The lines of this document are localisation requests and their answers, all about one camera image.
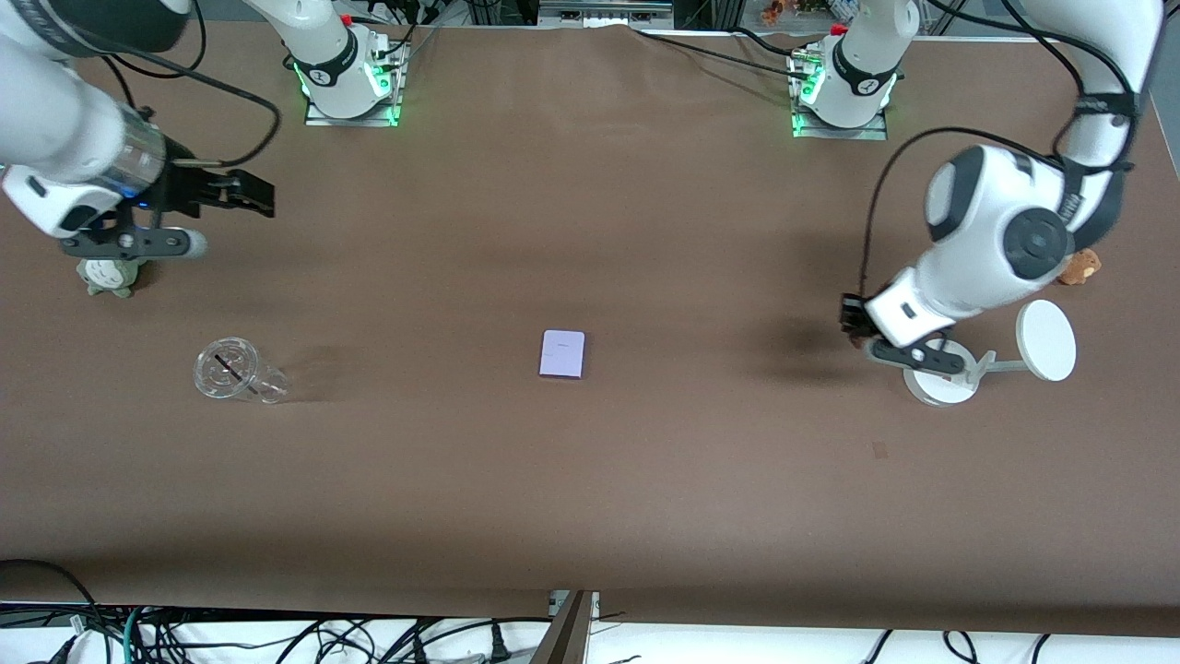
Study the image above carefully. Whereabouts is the grey green plush toy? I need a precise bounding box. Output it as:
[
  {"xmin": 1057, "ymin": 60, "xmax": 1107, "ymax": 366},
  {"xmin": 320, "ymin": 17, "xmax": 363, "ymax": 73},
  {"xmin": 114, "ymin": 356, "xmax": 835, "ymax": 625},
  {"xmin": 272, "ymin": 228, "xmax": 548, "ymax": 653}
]
[{"xmin": 77, "ymin": 256, "xmax": 148, "ymax": 299}]

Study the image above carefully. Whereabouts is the white round desk lamp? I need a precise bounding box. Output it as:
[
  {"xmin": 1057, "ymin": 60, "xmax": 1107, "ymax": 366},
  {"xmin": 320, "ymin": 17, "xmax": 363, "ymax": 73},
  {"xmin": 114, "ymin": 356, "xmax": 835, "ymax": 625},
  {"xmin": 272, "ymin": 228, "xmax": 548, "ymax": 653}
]
[{"xmin": 902, "ymin": 300, "xmax": 1078, "ymax": 408}]

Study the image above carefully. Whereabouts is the clear plastic cup with lid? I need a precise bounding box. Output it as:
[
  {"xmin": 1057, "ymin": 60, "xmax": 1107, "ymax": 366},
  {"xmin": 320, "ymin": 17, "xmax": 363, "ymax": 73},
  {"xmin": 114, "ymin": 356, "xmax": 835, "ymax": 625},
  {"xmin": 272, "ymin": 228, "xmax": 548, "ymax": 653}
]
[{"xmin": 192, "ymin": 337, "xmax": 290, "ymax": 405}]

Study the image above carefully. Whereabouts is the metal table support beam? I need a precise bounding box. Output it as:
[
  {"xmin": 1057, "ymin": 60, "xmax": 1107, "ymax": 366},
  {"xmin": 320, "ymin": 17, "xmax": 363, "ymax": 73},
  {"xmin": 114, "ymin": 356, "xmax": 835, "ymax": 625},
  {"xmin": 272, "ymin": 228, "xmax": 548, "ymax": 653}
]
[{"xmin": 530, "ymin": 590, "xmax": 600, "ymax": 664}]

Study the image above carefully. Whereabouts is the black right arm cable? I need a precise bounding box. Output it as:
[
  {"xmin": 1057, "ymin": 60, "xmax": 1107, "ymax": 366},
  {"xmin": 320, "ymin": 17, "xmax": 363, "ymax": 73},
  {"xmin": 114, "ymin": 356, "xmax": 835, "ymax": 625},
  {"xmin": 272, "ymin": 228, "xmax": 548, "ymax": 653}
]
[{"xmin": 97, "ymin": 41, "xmax": 281, "ymax": 172}]

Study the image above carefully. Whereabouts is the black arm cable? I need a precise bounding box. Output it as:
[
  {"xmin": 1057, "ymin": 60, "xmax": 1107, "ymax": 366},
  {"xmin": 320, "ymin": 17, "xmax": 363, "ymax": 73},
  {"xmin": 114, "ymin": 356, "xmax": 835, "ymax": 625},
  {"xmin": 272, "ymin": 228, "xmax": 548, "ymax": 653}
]
[
  {"xmin": 97, "ymin": 41, "xmax": 281, "ymax": 172},
  {"xmin": 857, "ymin": 0, "xmax": 1149, "ymax": 296}
]

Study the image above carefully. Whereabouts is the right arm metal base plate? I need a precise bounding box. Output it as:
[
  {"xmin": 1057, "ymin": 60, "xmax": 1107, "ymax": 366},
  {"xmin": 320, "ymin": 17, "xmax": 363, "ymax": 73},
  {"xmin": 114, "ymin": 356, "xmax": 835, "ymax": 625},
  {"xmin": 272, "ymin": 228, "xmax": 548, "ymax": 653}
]
[{"xmin": 304, "ymin": 41, "xmax": 404, "ymax": 128}]

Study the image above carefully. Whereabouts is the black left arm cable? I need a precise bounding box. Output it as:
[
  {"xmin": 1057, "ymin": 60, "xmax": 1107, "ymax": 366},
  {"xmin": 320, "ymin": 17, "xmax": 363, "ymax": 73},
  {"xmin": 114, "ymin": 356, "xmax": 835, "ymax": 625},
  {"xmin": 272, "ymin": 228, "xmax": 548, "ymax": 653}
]
[{"xmin": 857, "ymin": 0, "xmax": 1149, "ymax": 296}]

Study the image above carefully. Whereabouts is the brown plush toy keychain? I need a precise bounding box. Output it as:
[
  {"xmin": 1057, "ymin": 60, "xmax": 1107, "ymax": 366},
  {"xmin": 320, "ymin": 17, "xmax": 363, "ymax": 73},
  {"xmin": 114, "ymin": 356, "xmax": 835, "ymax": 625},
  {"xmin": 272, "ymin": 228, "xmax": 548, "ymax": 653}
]
[{"xmin": 1057, "ymin": 247, "xmax": 1103, "ymax": 286}]

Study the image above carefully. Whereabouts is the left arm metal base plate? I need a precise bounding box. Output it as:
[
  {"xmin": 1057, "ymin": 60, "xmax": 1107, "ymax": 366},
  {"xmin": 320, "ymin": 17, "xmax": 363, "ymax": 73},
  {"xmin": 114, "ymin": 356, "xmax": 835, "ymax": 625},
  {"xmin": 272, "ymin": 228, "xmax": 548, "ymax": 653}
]
[{"xmin": 790, "ymin": 51, "xmax": 890, "ymax": 141}]

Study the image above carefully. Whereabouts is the black cable across table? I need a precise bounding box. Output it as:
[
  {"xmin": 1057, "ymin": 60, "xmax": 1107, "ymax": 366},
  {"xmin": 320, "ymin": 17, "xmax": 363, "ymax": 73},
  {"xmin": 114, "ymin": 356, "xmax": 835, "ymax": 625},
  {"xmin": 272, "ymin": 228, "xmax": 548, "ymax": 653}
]
[{"xmin": 631, "ymin": 26, "xmax": 817, "ymax": 77}]

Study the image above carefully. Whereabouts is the thick black floor cable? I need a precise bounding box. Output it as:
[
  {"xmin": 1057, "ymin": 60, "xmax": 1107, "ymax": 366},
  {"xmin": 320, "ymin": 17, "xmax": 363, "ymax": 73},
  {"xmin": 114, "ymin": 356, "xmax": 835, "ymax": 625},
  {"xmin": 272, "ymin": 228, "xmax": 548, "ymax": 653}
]
[{"xmin": 0, "ymin": 558, "xmax": 98, "ymax": 637}]

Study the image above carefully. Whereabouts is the grey aluminium frame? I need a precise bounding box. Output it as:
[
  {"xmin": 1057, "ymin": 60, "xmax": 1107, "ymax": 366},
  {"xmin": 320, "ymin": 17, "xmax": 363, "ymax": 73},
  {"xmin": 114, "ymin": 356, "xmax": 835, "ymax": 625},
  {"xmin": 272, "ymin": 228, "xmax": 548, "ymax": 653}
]
[{"xmin": 539, "ymin": 0, "xmax": 676, "ymax": 29}]

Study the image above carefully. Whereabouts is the black cable with plug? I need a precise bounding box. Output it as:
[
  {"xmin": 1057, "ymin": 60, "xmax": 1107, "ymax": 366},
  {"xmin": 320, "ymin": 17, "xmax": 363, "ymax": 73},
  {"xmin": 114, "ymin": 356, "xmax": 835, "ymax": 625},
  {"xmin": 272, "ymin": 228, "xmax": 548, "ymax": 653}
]
[{"xmin": 419, "ymin": 618, "xmax": 513, "ymax": 663}]

